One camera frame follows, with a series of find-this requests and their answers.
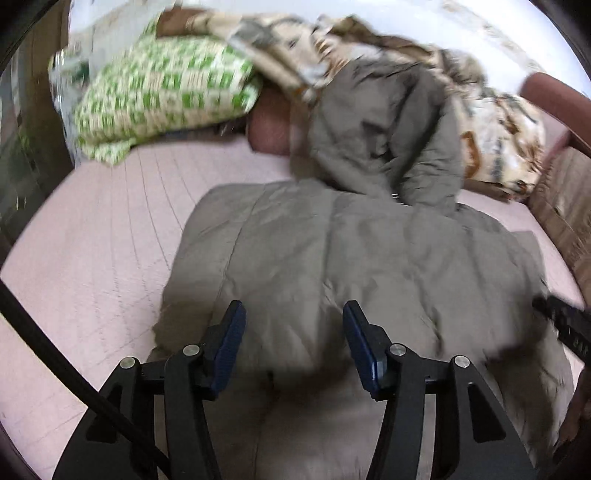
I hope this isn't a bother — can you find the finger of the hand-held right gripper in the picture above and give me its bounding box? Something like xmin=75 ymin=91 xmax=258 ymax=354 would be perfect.
xmin=531 ymin=295 xmax=591 ymax=357

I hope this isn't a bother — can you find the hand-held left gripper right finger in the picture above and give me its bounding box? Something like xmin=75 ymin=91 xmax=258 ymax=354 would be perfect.
xmin=342 ymin=300 xmax=540 ymax=480

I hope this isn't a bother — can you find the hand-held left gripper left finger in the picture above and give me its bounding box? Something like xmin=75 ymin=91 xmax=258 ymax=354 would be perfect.
xmin=52 ymin=300 xmax=247 ymax=480

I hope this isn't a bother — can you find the grey padded jacket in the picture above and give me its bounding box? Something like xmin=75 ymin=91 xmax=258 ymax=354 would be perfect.
xmin=148 ymin=58 xmax=575 ymax=480

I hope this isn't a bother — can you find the person's right hand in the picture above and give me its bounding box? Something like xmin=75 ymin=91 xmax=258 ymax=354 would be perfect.
xmin=553 ymin=369 xmax=591 ymax=467

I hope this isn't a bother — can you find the floral fleece blanket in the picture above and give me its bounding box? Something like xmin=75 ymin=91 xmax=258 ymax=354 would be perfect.
xmin=185 ymin=9 xmax=548 ymax=204

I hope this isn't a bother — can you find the brown pillow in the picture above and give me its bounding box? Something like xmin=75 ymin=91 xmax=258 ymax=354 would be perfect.
xmin=247 ymin=85 xmax=301 ymax=155

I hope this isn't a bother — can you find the green patterned pillow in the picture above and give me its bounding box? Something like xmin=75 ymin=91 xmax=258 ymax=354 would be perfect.
xmin=74 ymin=21 xmax=264 ymax=167

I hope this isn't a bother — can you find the dark glass cabinet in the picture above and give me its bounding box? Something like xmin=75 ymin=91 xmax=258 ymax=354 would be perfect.
xmin=0 ymin=0 xmax=72 ymax=261

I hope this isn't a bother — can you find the clear plastic bag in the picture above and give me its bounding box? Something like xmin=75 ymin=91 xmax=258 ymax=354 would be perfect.
xmin=48 ymin=44 xmax=109 ymax=162

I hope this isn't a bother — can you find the black cable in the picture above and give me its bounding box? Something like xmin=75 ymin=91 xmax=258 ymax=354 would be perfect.
xmin=0 ymin=281 xmax=172 ymax=480

